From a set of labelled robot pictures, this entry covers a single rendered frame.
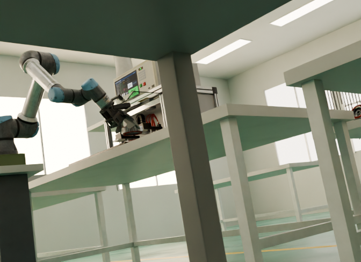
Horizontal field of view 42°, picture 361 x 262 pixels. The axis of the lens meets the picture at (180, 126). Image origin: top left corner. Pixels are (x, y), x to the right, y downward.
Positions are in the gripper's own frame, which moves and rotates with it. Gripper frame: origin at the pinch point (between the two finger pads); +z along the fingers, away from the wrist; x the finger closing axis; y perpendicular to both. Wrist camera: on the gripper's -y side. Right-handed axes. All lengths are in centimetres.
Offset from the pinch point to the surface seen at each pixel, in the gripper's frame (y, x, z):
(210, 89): -69, -3, 24
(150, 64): -55, -17, -12
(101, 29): 108, 157, -62
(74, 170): 12, -54, 6
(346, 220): 46, 118, 32
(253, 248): 44, 71, 44
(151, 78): -49, -18, -6
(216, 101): -66, -2, 32
